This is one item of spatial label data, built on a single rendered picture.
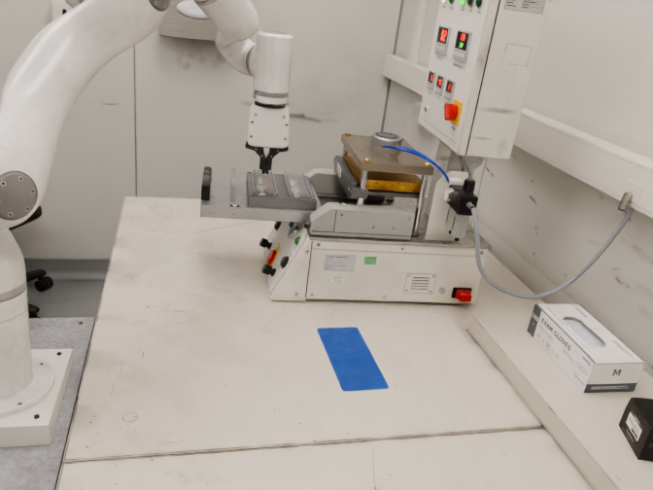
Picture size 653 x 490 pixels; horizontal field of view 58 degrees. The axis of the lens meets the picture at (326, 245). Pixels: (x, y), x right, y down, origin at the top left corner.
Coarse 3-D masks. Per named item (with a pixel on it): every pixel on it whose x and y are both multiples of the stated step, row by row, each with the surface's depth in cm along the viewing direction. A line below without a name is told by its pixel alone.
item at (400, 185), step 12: (348, 156) 159; (360, 180) 141; (372, 180) 142; (384, 180) 143; (396, 180) 144; (408, 180) 145; (420, 180) 146; (372, 192) 143; (384, 192) 144; (396, 192) 144; (408, 192) 145
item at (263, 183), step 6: (258, 174) 153; (264, 174) 154; (270, 174) 154; (258, 180) 149; (264, 180) 149; (270, 180) 150; (258, 186) 144; (264, 186) 145; (270, 186) 145; (270, 192) 141; (276, 192) 141
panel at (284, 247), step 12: (276, 228) 166; (288, 228) 157; (300, 228) 147; (276, 240) 162; (288, 240) 152; (300, 240) 142; (264, 252) 168; (276, 252) 156; (288, 252) 148; (276, 264) 152; (288, 264) 143; (276, 276) 147
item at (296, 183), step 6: (288, 174) 156; (294, 174) 157; (300, 174) 157; (288, 180) 151; (294, 180) 152; (300, 180) 153; (288, 186) 147; (294, 186) 148; (300, 186) 148; (306, 186) 149; (294, 192) 143; (300, 192) 143; (306, 192) 144
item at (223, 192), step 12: (216, 180) 155; (228, 180) 156; (240, 180) 158; (216, 192) 146; (228, 192) 147; (240, 192) 148; (204, 204) 138; (216, 204) 139; (228, 204) 140; (240, 204) 141; (204, 216) 139; (216, 216) 139; (228, 216) 140; (240, 216) 140; (252, 216) 140; (264, 216) 141; (276, 216) 141; (288, 216) 142; (300, 216) 142
